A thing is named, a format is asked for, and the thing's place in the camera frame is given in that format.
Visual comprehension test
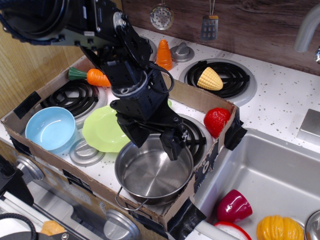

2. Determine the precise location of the steel sink basin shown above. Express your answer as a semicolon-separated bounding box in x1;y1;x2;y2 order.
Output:
190;129;320;240

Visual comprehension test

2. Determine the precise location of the black burner coil front right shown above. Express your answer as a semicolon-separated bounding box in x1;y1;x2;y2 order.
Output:
180;114;207;169

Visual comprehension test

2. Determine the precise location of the yellow toy corn cob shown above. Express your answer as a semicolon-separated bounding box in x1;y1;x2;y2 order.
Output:
196;67;224;91

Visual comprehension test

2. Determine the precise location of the red rimmed white plate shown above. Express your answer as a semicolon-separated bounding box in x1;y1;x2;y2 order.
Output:
213;221;252;240

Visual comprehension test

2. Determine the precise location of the orange toy carrot green top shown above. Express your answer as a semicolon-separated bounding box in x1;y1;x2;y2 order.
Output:
68;67;111;88

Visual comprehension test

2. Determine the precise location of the silver stove knob top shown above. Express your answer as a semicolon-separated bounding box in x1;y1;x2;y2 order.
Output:
170;42;195;63

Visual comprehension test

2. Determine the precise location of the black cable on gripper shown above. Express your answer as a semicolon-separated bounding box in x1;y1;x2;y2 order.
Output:
147;61;175;95

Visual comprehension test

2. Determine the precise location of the stainless steel pot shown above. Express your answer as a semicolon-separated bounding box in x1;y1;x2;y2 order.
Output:
114;134;194;211

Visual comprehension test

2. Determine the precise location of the silver oven knob right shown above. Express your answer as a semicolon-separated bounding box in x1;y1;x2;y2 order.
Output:
103;209;140;240

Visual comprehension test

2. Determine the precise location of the orange cone toy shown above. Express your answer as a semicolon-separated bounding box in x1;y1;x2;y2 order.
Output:
156;39;173;71

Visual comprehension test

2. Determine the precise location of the yellow toy pumpkin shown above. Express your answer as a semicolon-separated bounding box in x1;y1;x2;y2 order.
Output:
256;215;304;240

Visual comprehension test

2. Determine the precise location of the silver faucet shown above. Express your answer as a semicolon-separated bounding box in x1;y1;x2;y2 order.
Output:
293;4;320;53

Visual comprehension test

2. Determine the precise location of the dark red plastic cup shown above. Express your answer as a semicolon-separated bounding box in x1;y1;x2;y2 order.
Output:
216;189;253;223

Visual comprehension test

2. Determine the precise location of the green plastic plate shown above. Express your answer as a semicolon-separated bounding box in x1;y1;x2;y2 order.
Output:
82;99;173;153

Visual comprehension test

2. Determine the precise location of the silver oven knob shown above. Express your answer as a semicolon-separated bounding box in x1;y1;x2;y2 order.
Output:
16;155;45;184
103;209;140;240

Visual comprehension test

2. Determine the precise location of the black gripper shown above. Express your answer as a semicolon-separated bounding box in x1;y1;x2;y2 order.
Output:
111;68;188;161

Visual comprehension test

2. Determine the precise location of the light blue plastic bowl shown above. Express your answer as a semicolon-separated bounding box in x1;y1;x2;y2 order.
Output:
24;106;78;154

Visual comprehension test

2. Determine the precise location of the red toy strawberry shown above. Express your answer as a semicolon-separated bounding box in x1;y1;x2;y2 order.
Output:
203;107;231;138

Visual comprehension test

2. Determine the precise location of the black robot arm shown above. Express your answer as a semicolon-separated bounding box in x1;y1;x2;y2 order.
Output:
0;0;187;161

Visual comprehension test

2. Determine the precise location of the cardboard fence box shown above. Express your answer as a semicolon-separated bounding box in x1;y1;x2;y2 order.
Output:
1;70;243;231

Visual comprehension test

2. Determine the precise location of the metal lid in sink corner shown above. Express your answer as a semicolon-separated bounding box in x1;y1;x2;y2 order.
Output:
304;210;320;240

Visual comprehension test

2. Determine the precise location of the hanging metal spatula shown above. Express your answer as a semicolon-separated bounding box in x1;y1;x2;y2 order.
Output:
200;0;219;41

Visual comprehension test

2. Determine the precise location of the hanging round metal strainer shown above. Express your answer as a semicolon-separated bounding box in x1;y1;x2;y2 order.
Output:
149;0;175;31

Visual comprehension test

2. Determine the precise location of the silver oven knob left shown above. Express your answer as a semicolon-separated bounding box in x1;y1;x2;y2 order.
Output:
16;155;45;184

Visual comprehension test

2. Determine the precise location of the black burner coil back right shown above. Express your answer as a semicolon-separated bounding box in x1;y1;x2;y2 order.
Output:
184;60;253;99

